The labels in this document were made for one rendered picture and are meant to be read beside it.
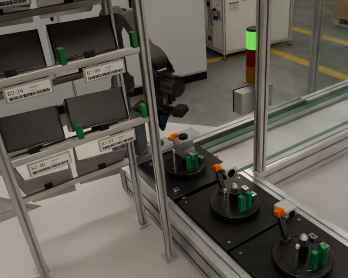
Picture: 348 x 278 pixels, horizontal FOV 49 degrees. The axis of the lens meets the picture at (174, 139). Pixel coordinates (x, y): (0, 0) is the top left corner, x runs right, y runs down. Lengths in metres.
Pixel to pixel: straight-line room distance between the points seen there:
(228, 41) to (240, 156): 4.07
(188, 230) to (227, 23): 4.47
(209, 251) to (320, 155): 0.65
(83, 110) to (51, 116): 0.07
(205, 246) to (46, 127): 0.49
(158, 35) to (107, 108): 3.50
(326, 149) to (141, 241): 0.74
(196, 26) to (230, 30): 0.97
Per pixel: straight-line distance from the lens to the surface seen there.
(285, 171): 1.37
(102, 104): 0.88
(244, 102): 1.15
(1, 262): 1.29
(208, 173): 1.25
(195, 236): 1.05
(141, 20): 0.81
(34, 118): 0.85
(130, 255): 1.17
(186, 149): 1.22
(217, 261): 0.98
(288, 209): 1.09
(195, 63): 4.62
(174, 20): 4.40
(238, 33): 5.48
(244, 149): 1.48
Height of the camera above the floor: 1.68
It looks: 29 degrees down
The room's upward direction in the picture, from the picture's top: 6 degrees counter-clockwise
